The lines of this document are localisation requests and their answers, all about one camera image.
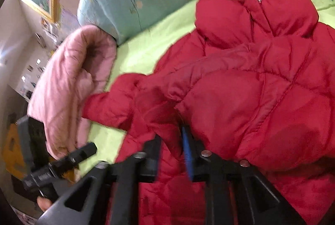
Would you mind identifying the pink quilted blanket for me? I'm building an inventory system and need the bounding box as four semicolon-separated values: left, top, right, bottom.
27;25;117;159

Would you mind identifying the person's left hand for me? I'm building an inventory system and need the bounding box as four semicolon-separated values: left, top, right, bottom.
37;196;53;212

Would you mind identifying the orange wooden furniture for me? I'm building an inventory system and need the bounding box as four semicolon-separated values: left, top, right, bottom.
2;122;77;184

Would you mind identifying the red puffer jacket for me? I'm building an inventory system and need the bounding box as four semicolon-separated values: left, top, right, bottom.
82;0;334;224

